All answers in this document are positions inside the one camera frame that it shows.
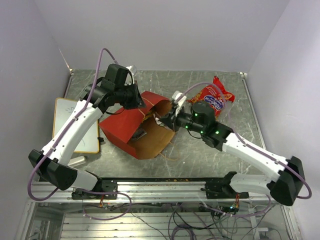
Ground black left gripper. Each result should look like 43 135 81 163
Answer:
115 80 147 110

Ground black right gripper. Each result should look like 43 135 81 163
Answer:
159 103 206 134

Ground red paper bag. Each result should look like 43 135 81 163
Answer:
99 91 175 160

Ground red cookie snack packet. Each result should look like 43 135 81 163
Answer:
186 76 235 118

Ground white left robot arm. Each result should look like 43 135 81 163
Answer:
28 64 146 199

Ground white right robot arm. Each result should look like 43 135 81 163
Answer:
156 101 305 206

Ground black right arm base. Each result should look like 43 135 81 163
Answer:
200 181 249 199

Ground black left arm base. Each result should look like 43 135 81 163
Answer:
71 180 118 200

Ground dark snack packet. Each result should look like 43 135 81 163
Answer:
131 109 163 142

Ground silver whiteboard eraser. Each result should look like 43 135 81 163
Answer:
68 156 87 167

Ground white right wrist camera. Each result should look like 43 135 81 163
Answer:
172 90 187 117

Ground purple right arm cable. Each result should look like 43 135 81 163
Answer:
174 81 313 218

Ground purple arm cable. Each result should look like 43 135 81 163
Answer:
27 48 118 202
174 81 313 218

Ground small whiteboard yellow frame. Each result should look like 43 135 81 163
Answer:
51 97 100 154

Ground aluminium table edge rail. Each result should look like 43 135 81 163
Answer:
239 72 267 150

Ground aluminium front frame rail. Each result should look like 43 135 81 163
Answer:
27 180 291 204

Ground tangled cables under table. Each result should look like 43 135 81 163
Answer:
82 193 276 240

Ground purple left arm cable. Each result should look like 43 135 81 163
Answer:
27 48 118 202

